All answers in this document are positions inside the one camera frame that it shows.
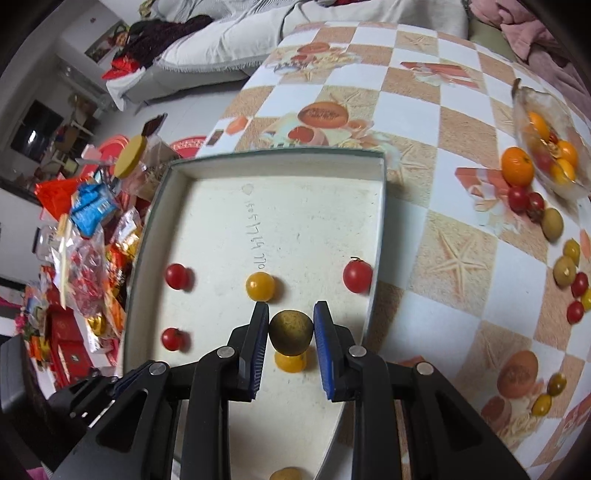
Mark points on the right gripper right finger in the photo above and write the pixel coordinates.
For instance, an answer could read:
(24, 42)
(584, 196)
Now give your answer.
(398, 407)

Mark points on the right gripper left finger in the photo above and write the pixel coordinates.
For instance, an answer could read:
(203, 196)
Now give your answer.
(150, 407)

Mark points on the brown kiwi fruit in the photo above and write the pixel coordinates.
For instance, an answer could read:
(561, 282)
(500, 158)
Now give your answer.
(290, 332)

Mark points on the yellow cherry tomato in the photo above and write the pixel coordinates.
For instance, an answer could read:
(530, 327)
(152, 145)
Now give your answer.
(260, 286)

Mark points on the snack packet pile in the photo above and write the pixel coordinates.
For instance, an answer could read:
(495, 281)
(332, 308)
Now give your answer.
(78, 306)

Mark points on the checkered fruit tablecloth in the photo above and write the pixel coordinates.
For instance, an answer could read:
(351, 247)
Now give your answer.
(465, 282)

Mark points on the red cherry tomato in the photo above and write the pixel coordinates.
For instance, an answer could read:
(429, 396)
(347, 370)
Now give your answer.
(357, 276)

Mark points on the white shallow tray box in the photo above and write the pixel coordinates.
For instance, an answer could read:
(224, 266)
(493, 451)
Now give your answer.
(266, 232)

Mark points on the orange beside bowl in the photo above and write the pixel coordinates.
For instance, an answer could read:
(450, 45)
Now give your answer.
(517, 167)

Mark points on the glass fruit bowl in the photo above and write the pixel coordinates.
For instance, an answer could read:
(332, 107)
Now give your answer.
(544, 129)

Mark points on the grey white sofa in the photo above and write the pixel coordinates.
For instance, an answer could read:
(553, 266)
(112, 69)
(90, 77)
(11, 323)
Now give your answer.
(232, 47)

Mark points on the pink blanket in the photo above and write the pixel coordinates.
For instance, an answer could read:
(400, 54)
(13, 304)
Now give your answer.
(534, 45)

